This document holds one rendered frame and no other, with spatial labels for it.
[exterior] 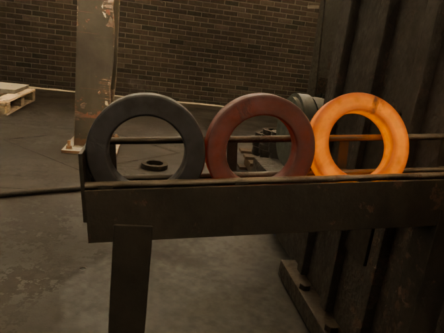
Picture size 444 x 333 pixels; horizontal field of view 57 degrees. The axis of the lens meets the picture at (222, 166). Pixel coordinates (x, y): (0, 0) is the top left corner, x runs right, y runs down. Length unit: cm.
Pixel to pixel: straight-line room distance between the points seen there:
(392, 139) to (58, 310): 109
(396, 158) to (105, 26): 263
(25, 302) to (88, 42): 210
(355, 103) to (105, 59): 256
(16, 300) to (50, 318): 15
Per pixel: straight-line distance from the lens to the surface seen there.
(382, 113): 78
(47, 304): 146
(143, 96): 62
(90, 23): 317
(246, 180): 65
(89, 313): 141
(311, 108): 197
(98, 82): 317
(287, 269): 161
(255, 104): 65
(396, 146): 78
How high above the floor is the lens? 81
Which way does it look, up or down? 15 degrees down
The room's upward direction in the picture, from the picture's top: 7 degrees clockwise
